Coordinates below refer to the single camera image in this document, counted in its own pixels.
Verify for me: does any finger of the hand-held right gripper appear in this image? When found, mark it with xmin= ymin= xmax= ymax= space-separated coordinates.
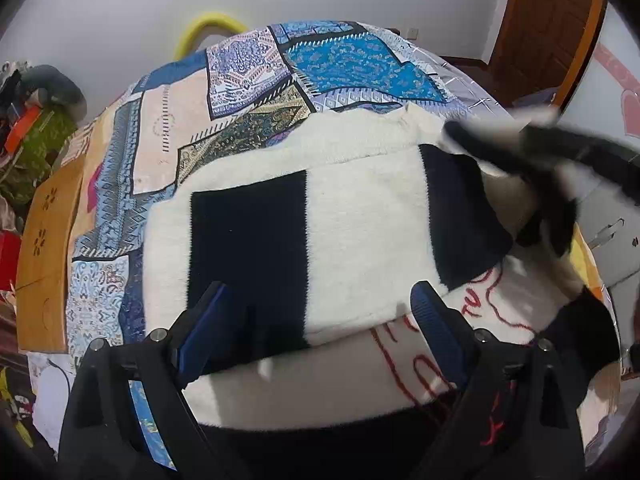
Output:
xmin=444 ymin=121 xmax=581 ymax=187

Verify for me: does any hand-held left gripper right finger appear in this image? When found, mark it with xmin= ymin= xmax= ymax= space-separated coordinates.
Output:
xmin=410 ymin=281 xmax=587 ymax=480

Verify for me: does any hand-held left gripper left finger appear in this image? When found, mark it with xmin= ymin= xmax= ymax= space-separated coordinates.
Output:
xmin=59 ymin=281 xmax=251 ymax=480

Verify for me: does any white and black sweater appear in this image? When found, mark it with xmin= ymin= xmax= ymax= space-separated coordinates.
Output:
xmin=142 ymin=102 xmax=622 ymax=480

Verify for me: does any pile of clothes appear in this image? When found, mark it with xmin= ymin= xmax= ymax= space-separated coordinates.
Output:
xmin=0 ymin=60 xmax=46 ymax=121

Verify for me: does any white cabinet with pink hearts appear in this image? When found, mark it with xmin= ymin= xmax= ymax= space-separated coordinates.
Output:
xmin=564 ymin=4 xmax=640 ymax=291

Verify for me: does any orange blanket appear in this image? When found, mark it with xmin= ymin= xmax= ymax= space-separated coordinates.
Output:
xmin=572 ymin=225 xmax=623 ymax=466

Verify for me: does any brown wooden door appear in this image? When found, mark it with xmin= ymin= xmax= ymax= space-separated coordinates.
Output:
xmin=487 ymin=0 xmax=609 ymax=107

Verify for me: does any patchwork printed blanket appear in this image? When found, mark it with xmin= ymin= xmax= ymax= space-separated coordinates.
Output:
xmin=65 ymin=20 xmax=453 ymax=471

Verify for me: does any wooden board with flower cutouts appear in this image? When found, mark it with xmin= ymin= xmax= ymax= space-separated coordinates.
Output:
xmin=15 ymin=157 xmax=87 ymax=354

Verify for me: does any red box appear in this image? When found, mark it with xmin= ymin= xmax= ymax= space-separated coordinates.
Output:
xmin=0 ymin=231 xmax=22 ymax=292

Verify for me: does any orange box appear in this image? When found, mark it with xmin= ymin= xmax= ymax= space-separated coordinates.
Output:
xmin=7 ymin=107 xmax=42 ymax=154

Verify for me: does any grey pillow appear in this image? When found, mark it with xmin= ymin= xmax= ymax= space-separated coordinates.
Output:
xmin=20 ymin=65 xmax=89 ymax=117

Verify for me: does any yellow foam tube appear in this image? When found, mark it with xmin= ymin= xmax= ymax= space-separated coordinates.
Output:
xmin=174 ymin=11 xmax=249 ymax=59

